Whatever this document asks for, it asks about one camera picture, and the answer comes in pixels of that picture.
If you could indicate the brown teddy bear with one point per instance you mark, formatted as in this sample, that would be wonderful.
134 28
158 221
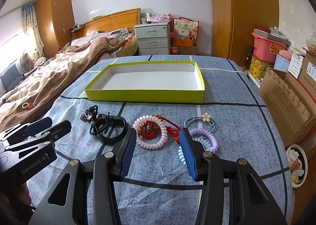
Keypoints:
26 63

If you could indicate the light blue box pink lid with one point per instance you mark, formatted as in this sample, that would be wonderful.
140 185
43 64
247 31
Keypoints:
282 61

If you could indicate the red cola can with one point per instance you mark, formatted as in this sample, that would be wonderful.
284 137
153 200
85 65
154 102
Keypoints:
174 50

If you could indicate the red patterned gift bag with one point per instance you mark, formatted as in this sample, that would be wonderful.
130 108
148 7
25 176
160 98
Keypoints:
184 27

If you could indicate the wooden headboard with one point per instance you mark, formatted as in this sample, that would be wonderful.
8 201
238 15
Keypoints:
108 23

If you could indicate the pink plastic bin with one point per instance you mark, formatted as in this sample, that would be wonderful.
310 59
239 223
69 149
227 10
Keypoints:
267 49

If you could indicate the orange box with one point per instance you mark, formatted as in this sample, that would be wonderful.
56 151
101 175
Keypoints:
184 42

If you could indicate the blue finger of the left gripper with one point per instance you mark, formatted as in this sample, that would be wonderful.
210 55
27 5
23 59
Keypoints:
20 132
57 131

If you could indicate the floral curtain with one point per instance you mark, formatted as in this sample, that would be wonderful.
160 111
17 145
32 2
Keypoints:
29 25

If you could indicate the grey three-drawer cabinet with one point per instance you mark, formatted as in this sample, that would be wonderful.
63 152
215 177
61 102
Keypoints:
153 38

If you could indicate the white round trash bin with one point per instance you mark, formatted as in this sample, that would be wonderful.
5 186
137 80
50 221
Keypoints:
298 164

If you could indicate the green shallow cardboard tray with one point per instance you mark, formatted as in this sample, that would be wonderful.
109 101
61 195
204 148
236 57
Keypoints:
166 81

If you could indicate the blue plaid bedsheet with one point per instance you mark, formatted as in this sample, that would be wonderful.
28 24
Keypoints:
158 188

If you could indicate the small labelled cardboard box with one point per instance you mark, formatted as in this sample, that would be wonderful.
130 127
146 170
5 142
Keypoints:
308 72

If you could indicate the brown blanket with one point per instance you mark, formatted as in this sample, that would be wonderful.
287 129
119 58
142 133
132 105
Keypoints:
35 95

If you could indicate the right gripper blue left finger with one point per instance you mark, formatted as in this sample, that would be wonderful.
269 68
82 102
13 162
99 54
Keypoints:
111 167

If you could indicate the large open cardboard box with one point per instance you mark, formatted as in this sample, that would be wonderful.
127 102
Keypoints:
291 107

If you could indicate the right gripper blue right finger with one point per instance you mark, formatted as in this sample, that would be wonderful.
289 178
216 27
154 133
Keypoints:
206 167

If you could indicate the black smart wristband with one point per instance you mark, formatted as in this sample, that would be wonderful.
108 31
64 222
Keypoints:
108 129

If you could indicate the left wooden cabinet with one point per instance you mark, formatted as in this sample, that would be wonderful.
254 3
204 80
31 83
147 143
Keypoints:
55 18

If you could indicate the brown cardboard box under bag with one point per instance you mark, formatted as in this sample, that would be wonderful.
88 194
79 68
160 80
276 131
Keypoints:
185 50

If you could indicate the tall wooden wardrobe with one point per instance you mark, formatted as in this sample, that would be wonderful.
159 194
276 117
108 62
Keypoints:
233 24

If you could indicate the yellow patterned tin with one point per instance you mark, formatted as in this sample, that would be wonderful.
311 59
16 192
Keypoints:
258 67

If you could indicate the red tassel knot charm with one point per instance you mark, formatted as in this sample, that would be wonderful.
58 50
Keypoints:
174 130

